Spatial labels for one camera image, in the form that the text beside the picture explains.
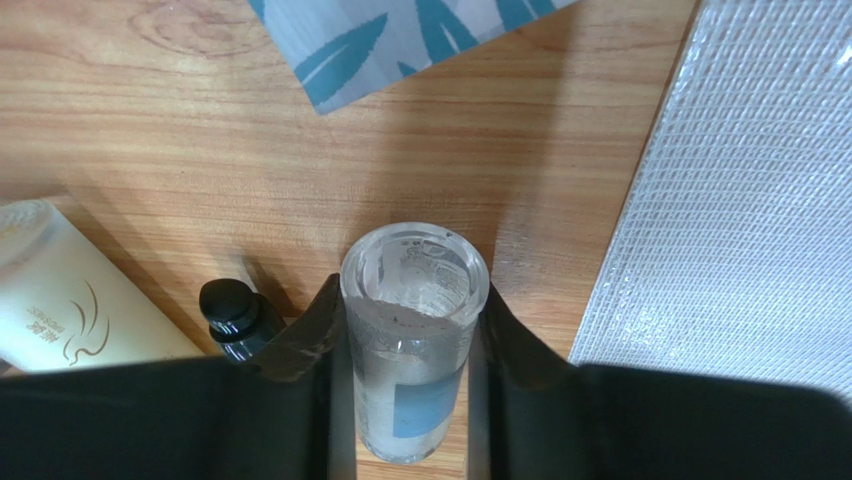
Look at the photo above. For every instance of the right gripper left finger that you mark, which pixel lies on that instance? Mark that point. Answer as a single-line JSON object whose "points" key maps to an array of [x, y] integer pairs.
{"points": [[286, 413]]}

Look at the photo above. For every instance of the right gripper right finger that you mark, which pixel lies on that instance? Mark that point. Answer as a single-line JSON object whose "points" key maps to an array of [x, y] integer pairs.
{"points": [[534, 415]]}

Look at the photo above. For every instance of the black cap foundation bottle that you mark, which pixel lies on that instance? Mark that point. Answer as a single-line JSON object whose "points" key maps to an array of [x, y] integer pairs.
{"points": [[241, 322]]}

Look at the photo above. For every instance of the clear glass bottle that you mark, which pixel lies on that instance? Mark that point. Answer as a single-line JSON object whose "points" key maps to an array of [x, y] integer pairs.
{"points": [[413, 293]]}

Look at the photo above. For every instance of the cream bottle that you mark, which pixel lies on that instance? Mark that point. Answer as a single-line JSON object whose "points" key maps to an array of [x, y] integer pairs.
{"points": [[65, 305]]}

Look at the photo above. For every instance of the white mesh pouch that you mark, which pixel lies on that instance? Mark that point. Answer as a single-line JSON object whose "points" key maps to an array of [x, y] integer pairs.
{"points": [[732, 254]]}

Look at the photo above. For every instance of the floral patterned booklet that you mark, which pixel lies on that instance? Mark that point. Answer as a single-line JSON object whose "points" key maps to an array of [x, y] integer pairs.
{"points": [[343, 50]]}

